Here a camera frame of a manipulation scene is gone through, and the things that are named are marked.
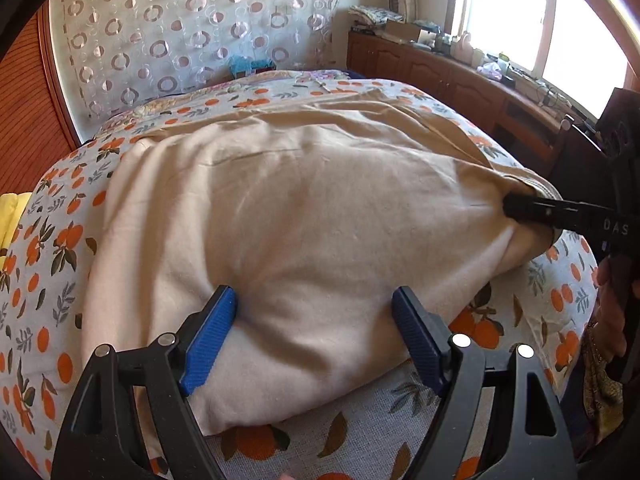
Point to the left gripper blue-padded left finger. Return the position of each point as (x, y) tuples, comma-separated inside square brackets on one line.
[(101, 436)]

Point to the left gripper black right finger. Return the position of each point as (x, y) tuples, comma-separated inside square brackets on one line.
[(526, 436)]

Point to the beige garment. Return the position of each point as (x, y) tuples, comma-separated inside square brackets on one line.
[(314, 213)]

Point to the person's right hand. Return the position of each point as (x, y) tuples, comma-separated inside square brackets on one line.
[(609, 319)]

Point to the orange fruit print bedsheet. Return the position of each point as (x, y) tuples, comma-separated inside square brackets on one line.
[(371, 434)]

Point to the wooden sideboard cabinet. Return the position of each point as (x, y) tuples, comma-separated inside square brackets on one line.
[(531, 135)]

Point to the bright window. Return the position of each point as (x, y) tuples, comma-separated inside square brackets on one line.
[(561, 50)]

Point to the cardboard box on sideboard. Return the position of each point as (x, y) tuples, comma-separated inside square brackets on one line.
[(404, 32)]

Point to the yellow Pikachu plush toy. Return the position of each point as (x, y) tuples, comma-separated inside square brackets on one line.
[(12, 206)]

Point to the stack of folded cloths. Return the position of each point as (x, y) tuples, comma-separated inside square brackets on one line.
[(372, 16)]

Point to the floral pink quilt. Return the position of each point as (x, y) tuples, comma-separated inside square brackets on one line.
[(248, 92)]

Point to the red-brown wooden wardrobe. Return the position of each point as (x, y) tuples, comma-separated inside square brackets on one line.
[(36, 128)]

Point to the blue tissue box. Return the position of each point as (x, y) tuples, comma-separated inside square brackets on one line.
[(241, 66)]

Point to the circle patterned curtain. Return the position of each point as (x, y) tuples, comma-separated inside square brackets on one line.
[(114, 55)]

